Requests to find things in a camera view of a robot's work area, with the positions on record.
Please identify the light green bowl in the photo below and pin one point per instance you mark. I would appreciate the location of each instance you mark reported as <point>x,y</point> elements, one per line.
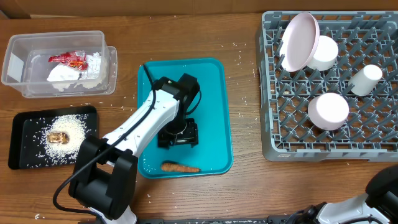
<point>325,55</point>

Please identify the orange carrot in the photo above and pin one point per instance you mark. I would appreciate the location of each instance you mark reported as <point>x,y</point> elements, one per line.
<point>172,167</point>

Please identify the grey dishwasher rack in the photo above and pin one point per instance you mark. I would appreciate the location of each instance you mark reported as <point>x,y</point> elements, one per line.
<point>370,131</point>

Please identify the large white plate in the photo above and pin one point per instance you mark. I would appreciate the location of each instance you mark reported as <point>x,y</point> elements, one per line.
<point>299,42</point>

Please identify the spilled white rice pile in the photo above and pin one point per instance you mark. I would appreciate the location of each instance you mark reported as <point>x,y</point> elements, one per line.
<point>36,151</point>

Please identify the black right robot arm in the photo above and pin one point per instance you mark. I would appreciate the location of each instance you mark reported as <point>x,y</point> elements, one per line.
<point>377,205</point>

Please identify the teal plastic tray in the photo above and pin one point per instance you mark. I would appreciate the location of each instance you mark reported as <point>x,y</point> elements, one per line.
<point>214,152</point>

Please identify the black plastic tray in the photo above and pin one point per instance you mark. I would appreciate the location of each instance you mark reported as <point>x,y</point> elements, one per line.
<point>18,123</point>

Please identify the white tissue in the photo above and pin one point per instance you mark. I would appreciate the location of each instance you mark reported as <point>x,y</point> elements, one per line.
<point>94,65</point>

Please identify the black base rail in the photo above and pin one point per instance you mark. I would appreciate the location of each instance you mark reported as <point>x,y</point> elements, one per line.
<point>273,219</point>

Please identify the clear plastic bin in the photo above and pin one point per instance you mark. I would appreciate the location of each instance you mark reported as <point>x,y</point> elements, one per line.
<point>26,67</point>

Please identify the white paper cup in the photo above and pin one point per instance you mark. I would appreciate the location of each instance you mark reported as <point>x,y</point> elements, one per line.
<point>365,80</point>

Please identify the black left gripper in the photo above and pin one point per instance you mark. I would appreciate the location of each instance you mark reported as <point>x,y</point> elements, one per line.
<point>191,137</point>

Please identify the white crumpled napkin in bin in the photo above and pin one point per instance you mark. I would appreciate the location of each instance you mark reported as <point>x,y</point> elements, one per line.
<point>63,73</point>

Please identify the brown food scrap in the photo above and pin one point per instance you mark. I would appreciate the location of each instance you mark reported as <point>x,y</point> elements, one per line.
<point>58,138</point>

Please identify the red snack wrapper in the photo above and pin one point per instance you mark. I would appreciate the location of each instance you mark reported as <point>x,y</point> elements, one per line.
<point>74,59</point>

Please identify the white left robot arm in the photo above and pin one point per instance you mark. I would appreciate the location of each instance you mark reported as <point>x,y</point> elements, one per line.
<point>104,176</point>

